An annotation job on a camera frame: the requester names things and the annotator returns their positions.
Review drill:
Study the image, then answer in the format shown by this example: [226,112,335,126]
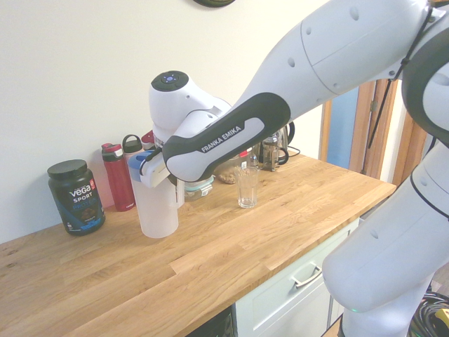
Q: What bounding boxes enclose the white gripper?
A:
[139,155,173,190]

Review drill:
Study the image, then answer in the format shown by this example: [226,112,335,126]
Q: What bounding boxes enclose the translucent pitcher with blue lid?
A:
[127,150,186,239]

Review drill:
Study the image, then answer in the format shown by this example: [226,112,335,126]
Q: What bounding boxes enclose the red water bottle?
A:
[100,142,136,213]

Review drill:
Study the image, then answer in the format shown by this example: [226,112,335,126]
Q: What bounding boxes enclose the pink water bottle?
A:
[121,133,144,159]

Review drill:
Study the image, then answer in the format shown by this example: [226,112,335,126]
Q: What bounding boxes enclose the glass container with teal lid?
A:
[183,174,215,203]

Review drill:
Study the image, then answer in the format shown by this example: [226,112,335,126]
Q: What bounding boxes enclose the cereal container with white lid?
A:
[214,149,254,185]

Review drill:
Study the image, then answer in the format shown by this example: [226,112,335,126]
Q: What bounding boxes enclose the black protein powder tub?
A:
[46,159,107,237]

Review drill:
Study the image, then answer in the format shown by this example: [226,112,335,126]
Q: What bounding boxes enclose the clear faceted drinking glass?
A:
[234,166,261,209]

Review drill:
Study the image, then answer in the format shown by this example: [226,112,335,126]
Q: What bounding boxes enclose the clear glass mug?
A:
[248,142,262,168]

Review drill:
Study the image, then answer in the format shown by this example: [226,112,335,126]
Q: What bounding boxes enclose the glass french press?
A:
[260,135,290,173]

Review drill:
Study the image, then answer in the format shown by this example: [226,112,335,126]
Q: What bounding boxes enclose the stainless steel electric kettle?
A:
[276,120,297,166]

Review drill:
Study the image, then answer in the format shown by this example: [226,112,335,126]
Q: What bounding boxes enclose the black dishwasher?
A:
[192,304,236,337]

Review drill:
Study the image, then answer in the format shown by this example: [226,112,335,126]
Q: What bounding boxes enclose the white cabinet drawer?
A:
[234,216,361,337]

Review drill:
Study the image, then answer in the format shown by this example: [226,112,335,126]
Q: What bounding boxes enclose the yellow power strip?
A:
[432,308,449,337]

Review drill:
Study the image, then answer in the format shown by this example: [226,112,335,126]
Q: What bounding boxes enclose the dark round wall clock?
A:
[190,0,239,8]

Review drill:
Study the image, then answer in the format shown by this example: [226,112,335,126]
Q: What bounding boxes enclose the silver drawer handle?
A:
[290,264,324,290]

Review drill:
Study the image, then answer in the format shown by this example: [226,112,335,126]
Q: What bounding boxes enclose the wooden door frame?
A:
[318,79,438,191]

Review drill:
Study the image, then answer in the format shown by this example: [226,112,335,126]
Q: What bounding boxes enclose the coiled black cables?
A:
[410,289,449,337]

